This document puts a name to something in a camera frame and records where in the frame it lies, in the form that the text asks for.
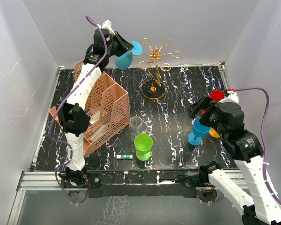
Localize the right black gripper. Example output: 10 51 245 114
185 95 227 137

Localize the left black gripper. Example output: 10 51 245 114
106 32 134 58

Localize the cyan wine glass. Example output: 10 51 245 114
115 41 143 70

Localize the red wine glass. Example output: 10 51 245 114
209 90 225 102

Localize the blue wine glass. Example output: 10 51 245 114
187 117 211 146

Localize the yellow wine glass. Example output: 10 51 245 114
209 128 220 138

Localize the gold wire glass rack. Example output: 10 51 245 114
138 38 182 101

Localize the clear wine glass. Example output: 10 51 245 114
129 116 143 141

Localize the green wine glass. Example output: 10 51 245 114
134 133 153 161

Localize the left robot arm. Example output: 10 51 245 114
55 28 134 187

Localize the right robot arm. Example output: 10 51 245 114
185 95 281 225

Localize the pink plastic file organizer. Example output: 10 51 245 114
48 58 132 158

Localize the silver box in organizer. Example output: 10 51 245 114
89 124 109 142

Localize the green white glue stick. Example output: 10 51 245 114
116 155 133 159

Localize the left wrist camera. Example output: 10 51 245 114
97 20 115 35

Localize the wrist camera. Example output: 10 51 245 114
97 20 115 35
219 88 239 104

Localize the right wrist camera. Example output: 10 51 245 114
219 88 239 104

